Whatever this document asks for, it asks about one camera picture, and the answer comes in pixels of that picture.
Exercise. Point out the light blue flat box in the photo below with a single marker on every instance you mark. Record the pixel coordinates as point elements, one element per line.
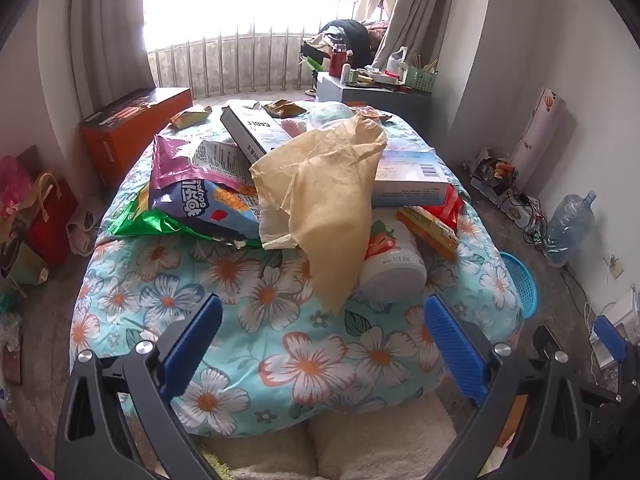
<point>405,170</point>

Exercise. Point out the red gift bag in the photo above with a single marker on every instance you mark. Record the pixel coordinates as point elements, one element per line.
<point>47,230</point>

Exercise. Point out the pink plastic bag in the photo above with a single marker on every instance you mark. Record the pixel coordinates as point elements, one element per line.
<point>12,180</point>

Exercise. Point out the empty clear water jug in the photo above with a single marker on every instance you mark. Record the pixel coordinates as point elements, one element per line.
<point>567,235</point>

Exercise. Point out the small white bottle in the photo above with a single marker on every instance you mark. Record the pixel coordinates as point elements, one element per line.
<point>346,73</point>

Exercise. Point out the grey cabinet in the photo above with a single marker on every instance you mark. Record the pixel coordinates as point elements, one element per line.
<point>345,92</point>

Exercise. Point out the red snack packet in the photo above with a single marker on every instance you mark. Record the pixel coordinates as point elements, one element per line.
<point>450,205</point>

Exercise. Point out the white balloon print roll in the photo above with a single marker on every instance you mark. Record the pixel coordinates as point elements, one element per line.
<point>542,125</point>

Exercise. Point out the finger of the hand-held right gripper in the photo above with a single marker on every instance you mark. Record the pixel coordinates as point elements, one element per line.
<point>611,336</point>
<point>543,341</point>

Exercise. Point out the green plastic basket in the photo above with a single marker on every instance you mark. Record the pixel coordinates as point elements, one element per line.
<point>420,80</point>

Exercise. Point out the white detergent bottle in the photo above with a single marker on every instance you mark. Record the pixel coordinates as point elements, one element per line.
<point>395,62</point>

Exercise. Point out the yellow orange snack box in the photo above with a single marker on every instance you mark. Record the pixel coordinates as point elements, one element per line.
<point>430,230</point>

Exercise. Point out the clear bluish plastic bag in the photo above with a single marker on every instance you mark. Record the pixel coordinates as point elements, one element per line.
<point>330,114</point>

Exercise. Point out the person's white fluffy robe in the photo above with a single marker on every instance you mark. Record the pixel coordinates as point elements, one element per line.
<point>350,440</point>

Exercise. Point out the black bag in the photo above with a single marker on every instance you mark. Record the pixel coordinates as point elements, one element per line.
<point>355,37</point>

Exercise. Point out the white bottle strawberry label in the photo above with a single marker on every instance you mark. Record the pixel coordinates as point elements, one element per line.
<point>390,275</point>

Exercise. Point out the red thermos bottle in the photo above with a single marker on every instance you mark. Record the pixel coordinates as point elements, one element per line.
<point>338,62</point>

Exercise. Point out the floral light blue blanket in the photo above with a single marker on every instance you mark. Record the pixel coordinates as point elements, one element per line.
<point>300,360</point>

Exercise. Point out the pink knit cloth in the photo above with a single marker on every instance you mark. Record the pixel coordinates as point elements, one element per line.
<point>296,126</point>

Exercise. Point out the pile of small toiletries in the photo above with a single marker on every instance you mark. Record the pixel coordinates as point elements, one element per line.
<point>372,78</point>

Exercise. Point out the green gift bag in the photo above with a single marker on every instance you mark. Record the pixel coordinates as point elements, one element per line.
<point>22,262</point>

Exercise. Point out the wall socket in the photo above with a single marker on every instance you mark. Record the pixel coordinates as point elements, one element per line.
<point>615,266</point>

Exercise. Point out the green foil snack bag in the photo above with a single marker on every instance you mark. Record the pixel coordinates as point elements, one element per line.
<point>145,222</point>

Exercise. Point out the grey curtain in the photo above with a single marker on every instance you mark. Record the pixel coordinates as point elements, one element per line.
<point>105,35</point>
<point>420,10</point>

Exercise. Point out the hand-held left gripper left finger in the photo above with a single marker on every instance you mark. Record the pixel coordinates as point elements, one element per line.
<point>192,340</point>

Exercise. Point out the yellow small snack packet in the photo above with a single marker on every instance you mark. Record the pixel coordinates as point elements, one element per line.
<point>374,114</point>

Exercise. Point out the white tote bag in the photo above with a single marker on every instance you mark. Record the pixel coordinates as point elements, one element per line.
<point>85,225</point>

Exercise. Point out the metal balcony railing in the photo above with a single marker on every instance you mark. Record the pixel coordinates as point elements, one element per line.
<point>220,60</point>

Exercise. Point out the yellow brown small packet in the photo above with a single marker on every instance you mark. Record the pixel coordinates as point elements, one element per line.
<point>190,116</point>

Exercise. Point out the pink foil snack bag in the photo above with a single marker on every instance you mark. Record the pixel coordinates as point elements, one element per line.
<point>172,160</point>

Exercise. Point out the blue plastic mesh basket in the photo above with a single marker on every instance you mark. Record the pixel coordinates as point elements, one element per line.
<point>520,285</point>

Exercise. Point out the bundle of wooden sticks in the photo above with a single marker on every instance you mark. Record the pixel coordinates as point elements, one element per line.
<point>425,62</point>

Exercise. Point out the blue snack bag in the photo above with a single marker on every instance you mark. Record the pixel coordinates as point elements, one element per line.
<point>200,210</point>

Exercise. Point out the dark orange snack bag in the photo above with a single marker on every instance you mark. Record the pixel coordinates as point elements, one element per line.
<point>492,170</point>

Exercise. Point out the white wrapped pack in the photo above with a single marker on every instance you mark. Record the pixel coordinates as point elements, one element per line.
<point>492,202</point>

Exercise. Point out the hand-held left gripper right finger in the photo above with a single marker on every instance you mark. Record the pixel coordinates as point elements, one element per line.
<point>455,345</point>

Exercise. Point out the orange cardboard box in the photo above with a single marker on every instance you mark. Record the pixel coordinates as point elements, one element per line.
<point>130,145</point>

